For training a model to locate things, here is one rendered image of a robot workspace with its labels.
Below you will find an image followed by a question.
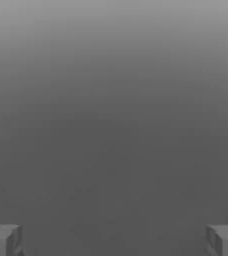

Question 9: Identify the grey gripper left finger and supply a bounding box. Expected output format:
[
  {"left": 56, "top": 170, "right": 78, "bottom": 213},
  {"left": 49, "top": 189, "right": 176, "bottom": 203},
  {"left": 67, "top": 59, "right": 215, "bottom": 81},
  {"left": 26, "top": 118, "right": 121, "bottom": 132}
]
[{"left": 0, "top": 223, "right": 24, "bottom": 256}]

